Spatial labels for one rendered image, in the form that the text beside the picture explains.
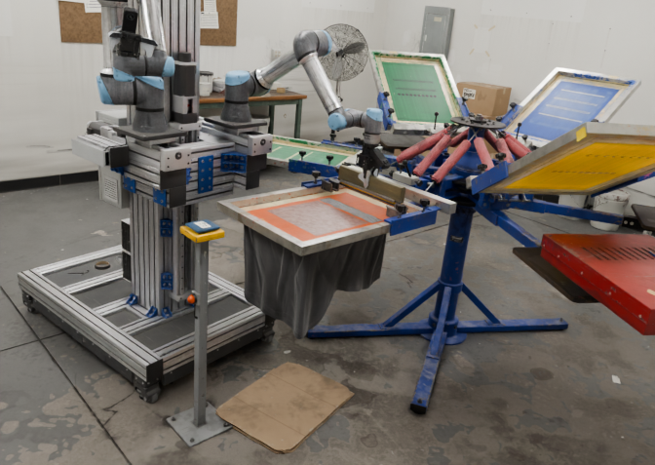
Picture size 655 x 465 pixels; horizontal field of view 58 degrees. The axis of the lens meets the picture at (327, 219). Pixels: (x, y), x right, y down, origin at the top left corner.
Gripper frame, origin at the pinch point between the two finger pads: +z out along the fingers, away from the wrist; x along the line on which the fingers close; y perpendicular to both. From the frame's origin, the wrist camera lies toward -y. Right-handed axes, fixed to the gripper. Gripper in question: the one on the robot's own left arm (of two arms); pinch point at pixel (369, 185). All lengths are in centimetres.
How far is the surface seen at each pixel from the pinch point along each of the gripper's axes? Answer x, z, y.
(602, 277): 13, -4, -116
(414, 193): -17.3, 2.6, -13.2
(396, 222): 14.0, 6.0, -30.2
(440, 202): -17.3, 2.4, -28.3
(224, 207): 65, 7, 23
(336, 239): 47, 7, -29
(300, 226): 45.7, 10.1, -5.7
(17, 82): 47, 7, 380
